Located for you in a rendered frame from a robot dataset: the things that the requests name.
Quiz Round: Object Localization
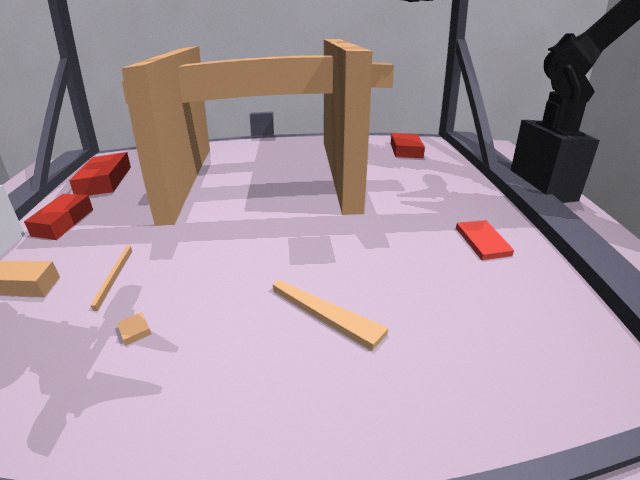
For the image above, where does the tan wooden end board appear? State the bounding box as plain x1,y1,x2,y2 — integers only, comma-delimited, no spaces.
324,39,372,215
122,46,210,226

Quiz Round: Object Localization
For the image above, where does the tan wooden rail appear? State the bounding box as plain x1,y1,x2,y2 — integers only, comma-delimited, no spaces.
178,56,394,103

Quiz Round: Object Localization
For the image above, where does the tan wooden stick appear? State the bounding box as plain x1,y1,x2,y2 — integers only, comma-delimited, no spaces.
91,246,132,311

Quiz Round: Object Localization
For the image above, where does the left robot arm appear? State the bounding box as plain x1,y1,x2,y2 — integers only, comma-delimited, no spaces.
536,0,640,136

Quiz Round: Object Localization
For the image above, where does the tan wooden wedge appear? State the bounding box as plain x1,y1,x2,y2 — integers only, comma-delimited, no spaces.
273,280,389,351

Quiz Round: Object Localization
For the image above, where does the tan wooden block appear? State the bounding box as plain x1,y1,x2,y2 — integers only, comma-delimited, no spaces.
0,261,60,297
117,312,152,346

